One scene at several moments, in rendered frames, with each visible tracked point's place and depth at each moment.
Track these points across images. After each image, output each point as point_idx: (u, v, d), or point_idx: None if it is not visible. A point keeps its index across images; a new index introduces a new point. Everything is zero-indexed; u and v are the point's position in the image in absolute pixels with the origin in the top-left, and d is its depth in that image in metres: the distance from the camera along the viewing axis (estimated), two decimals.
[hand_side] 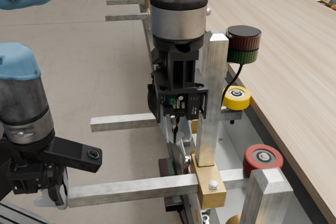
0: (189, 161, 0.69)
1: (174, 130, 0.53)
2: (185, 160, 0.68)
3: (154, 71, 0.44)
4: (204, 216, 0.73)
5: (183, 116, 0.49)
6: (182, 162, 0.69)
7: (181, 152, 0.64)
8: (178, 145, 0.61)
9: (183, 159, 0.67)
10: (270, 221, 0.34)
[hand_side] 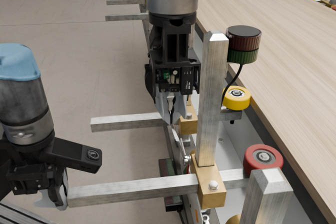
0: (189, 161, 0.69)
1: (171, 111, 0.55)
2: (185, 159, 0.68)
3: (151, 49, 0.47)
4: (204, 216, 0.73)
5: (179, 96, 0.52)
6: (182, 162, 0.69)
7: (180, 148, 0.64)
8: (177, 139, 0.62)
9: (182, 158, 0.68)
10: (270, 221, 0.34)
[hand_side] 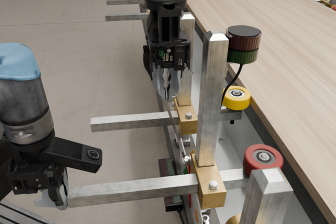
0: (189, 161, 0.69)
1: (167, 88, 0.62)
2: (184, 156, 0.68)
3: (148, 32, 0.54)
4: (204, 216, 0.73)
5: (174, 74, 0.59)
6: (182, 162, 0.69)
7: (178, 139, 0.67)
8: (174, 125, 0.65)
9: (182, 154, 0.68)
10: (270, 221, 0.34)
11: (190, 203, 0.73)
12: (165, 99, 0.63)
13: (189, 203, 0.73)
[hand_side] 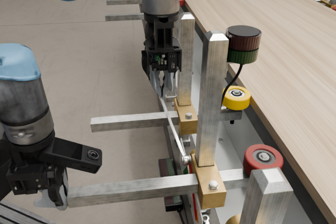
0: (189, 161, 0.69)
1: (162, 86, 0.71)
2: (183, 154, 0.69)
3: (146, 39, 0.63)
4: (204, 216, 0.73)
5: (167, 75, 0.68)
6: (182, 161, 0.69)
7: (176, 135, 0.70)
8: (170, 121, 0.71)
9: (181, 152, 0.69)
10: (270, 221, 0.34)
11: (195, 213, 0.66)
12: (161, 96, 0.72)
13: (195, 213, 0.66)
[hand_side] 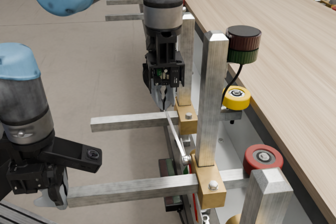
0: (189, 161, 0.69)
1: (163, 100, 0.69)
2: (183, 154, 0.69)
3: (147, 52, 0.61)
4: (204, 216, 0.73)
5: (169, 88, 0.66)
6: (182, 161, 0.69)
7: (176, 135, 0.70)
8: (170, 121, 0.71)
9: (181, 152, 0.69)
10: (270, 221, 0.34)
11: (196, 213, 0.66)
12: (161, 97, 0.73)
13: (195, 213, 0.66)
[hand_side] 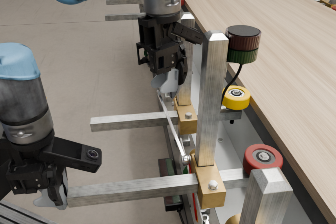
0: (189, 161, 0.69)
1: None
2: (183, 154, 0.69)
3: None
4: (204, 216, 0.73)
5: (173, 79, 0.67)
6: (182, 161, 0.69)
7: (176, 135, 0.70)
8: (170, 121, 0.71)
9: (181, 152, 0.69)
10: (270, 221, 0.34)
11: (196, 213, 0.66)
12: (161, 97, 0.73)
13: (195, 213, 0.66)
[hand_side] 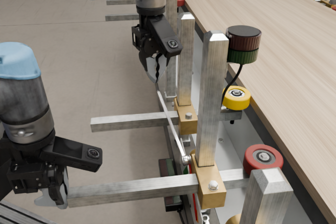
0: (189, 161, 0.69)
1: (156, 77, 0.81)
2: (183, 154, 0.69)
3: None
4: (204, 216, 0.73)
5: (149, 64, 0.79)
6: (182, 161, 0.69)
7: (176, 135, 0.70)
8: (170, 121, 0.71)
9: (181, 152, 0.69)
10: (270, 221, 0.34)
11: (196, 213, 0.66)
12: (161, 97, 0.73)
13: (195, 213, 0.66)
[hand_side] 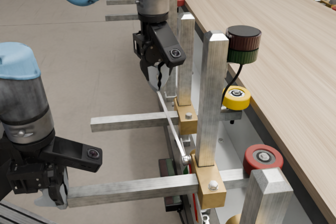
0: (189, 161, 0.69)
1: (158, 86, 0.76)
2: (183, 154, 0.69)
3: None
4: (204, 216, 0.73)
5: (151, 73, 0.75)
6: (182, 161, 0.69)
7: (176, 135, 0.70)
8: (170, 121, 0.71)
9: (181, 152, 0.69)
10: (270, 221, 0.34)
11: (196, 213, 0.66)
12: (161, 97, 0.73)
13: (195, 213, 0.66)
